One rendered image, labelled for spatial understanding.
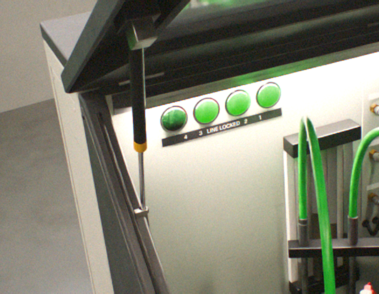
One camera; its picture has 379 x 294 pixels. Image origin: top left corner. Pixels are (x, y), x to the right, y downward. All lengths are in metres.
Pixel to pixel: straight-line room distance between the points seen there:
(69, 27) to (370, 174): 0.66
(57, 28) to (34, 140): 3.15
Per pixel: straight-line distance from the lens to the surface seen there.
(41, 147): 4.39
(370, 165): 1.47
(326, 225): 0.95
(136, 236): 1.09
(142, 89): 0.88
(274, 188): 1.38
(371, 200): 1.50
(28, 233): 3.60
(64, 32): 1.35
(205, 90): 1.19
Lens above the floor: 1.90
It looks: 27 degrees down
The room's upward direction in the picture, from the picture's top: 6 degrees counter-clockwise
